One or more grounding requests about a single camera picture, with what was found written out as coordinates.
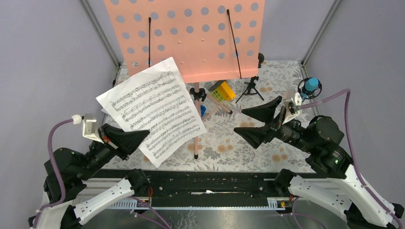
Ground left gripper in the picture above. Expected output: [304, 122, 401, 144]
[79, 122, 153, 179]

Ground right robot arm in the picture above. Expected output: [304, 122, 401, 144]
[234, 97, 404, 229]

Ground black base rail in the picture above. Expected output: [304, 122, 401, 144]
[92, 169, 317, 208]

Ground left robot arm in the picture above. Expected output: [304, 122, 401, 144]
[28, 124, 150, 229]

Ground pink music stand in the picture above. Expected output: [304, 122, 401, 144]
[104, 0, 266, 160]

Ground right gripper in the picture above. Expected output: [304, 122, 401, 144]
[232, 94, 315, 152]

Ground black left page holder wire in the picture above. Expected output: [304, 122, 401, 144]
[148, 17, 152, 68]

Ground white slotted cable duct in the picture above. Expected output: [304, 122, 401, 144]
[107, 197, 290, 211]

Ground black microphone on tripod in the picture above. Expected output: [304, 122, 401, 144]
[236, 53, 265, 103]

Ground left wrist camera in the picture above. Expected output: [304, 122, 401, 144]
[72, 114, 103, 143]

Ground green toy grid piece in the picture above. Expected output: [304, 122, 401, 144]
[210, 88, 225, 103]

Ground blue toy car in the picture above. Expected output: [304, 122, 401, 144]
[200, 105, 206, 117]

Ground black page holder wire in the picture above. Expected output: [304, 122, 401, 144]
[148, 17, 152, 68]
[226, 9, 242, 79]

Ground yellow toy block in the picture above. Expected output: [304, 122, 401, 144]
[218, 81, 235, 101]

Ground floral table cloth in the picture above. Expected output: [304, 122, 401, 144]
[101, 60, 320, 173]

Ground black right page holder wire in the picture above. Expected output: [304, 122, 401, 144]
[226, 9, 242, 79]

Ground blue microphone on tripod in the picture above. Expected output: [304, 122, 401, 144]
[297, 77, 322, 101]

